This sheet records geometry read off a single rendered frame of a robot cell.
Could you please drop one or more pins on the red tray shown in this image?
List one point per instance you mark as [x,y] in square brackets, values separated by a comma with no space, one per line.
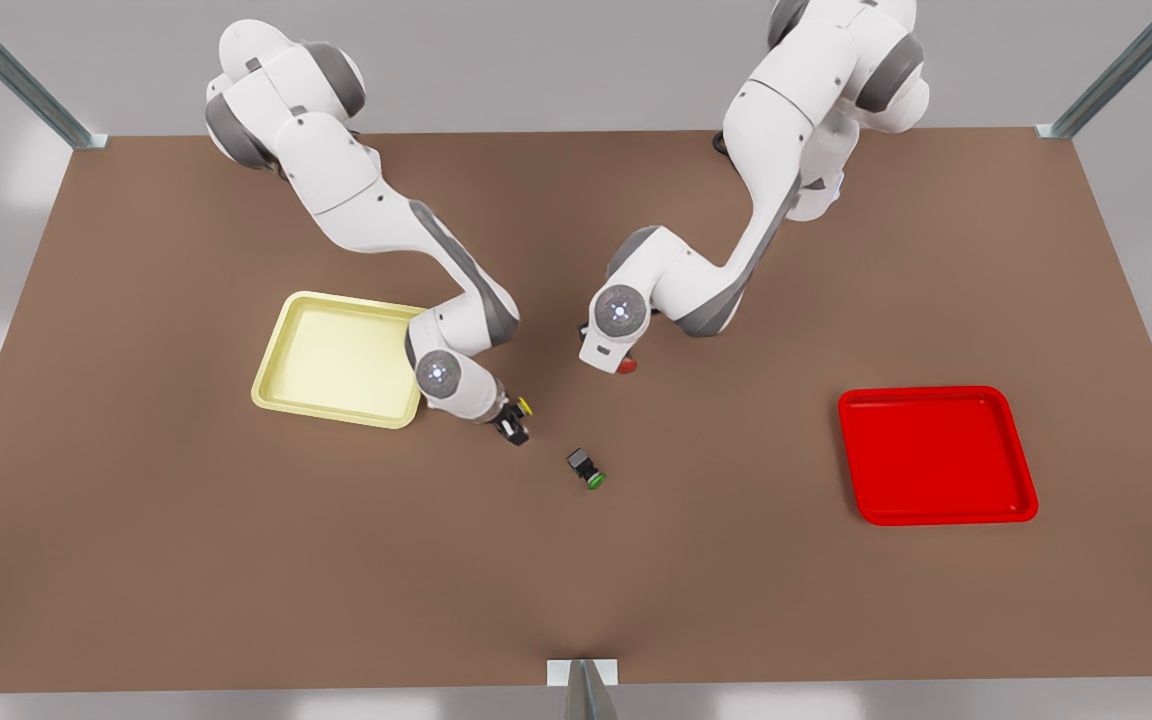
[936,455]

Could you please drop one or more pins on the red button switch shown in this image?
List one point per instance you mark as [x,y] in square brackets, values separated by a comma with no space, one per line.
[627,367]

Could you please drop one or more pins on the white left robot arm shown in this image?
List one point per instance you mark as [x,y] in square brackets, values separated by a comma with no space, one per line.
[786,130]

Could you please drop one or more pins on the green button switch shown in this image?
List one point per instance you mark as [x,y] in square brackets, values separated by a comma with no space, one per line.
[586,468]

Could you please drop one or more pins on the pale yellow tray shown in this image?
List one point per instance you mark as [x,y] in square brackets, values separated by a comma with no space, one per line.
[341,360]

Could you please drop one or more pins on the silver frame post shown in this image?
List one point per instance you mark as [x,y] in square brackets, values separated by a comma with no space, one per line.
[1116,70]
[16,75]
[584,685]

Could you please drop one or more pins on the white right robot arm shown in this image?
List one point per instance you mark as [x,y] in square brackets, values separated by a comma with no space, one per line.
[346,180]

